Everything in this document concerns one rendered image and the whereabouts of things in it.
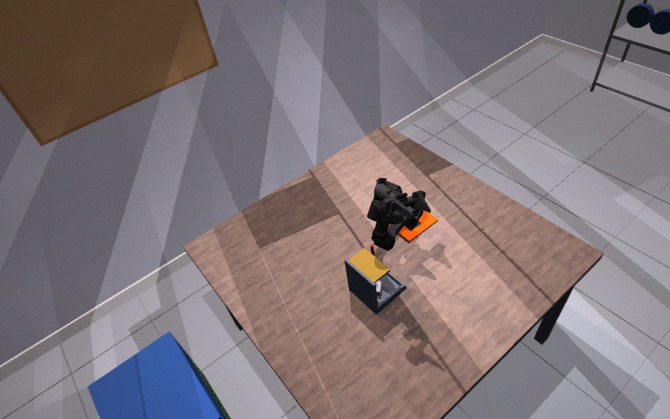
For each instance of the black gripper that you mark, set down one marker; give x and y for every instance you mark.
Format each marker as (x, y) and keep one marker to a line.
(394, 203)

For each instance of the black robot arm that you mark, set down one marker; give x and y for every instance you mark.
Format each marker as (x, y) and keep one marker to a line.
(384, 235)

